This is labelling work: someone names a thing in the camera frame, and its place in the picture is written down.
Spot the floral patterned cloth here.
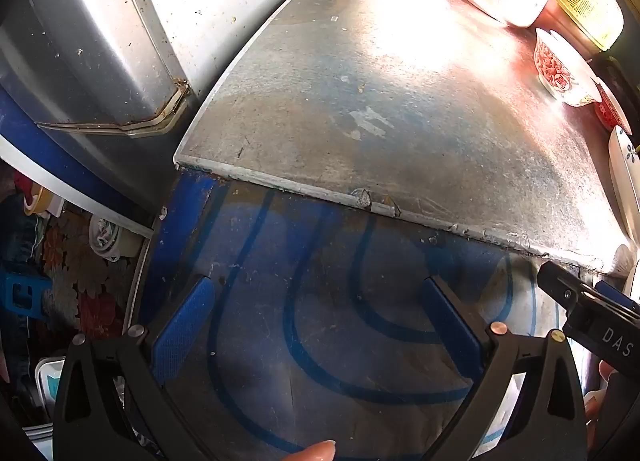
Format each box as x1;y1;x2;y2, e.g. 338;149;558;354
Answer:
40;211;132;338

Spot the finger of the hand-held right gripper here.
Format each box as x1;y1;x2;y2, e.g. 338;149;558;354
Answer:
595;281;640;317
537;261;608;314

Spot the person's right hand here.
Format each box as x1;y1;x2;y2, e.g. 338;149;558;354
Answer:
584;360;618;424

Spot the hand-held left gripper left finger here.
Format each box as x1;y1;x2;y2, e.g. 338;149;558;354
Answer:
52;275;217;461

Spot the blue patterned floor mat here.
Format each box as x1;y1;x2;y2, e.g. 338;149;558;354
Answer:
135;176;566;461

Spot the yellow and white lid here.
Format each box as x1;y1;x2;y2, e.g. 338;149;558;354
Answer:
22;181;66;219

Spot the white round container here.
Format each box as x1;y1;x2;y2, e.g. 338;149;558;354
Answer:
89;215;142;263

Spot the white box teal print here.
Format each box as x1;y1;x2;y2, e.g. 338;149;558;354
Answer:
35;356;67;413

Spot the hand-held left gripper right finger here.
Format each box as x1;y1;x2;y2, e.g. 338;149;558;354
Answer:
421;275;588;461

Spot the blue plastic stool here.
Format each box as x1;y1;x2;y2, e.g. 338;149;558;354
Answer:
0;271;53;337

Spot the white plate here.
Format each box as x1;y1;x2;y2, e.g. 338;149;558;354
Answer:
607;125;640;244

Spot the person's left hand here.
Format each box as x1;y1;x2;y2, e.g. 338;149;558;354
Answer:
284;440;337;461

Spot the red patterned bowl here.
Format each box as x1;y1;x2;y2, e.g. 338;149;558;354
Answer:
534;28;602;108
595;81;634;132

